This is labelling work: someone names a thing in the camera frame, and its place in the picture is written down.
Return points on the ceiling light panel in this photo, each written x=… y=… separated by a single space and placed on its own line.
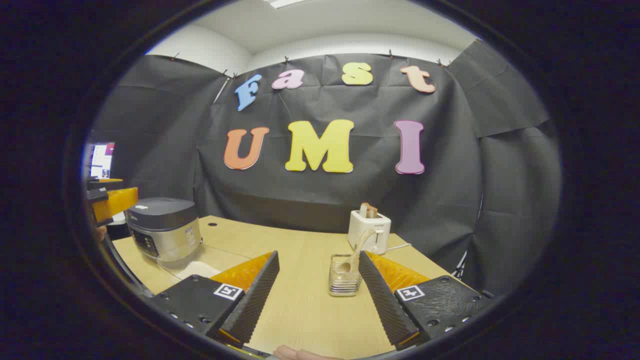
x=285 y=2

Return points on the clear glass dish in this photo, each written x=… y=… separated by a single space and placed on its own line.
x=222 y=255

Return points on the computer monitor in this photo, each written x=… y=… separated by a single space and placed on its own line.
x=101 y=160

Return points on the silver black rice cooker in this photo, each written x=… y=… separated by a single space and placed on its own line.
x=162 y=225

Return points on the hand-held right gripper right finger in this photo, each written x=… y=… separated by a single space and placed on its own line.
x=382 y=300

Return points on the toasted bread slice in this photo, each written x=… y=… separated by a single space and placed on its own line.
x=369 y=210

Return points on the white toaster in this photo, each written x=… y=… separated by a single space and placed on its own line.
x=367 y=232

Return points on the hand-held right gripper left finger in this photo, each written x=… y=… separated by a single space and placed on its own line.
x=255 y=300

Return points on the wooden spoon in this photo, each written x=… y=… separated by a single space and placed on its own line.
x=361 y=242

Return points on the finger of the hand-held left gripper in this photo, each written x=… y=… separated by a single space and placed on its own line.
x=117 y=202

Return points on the white metal frame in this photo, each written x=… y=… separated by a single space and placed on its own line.
x=460 y=265

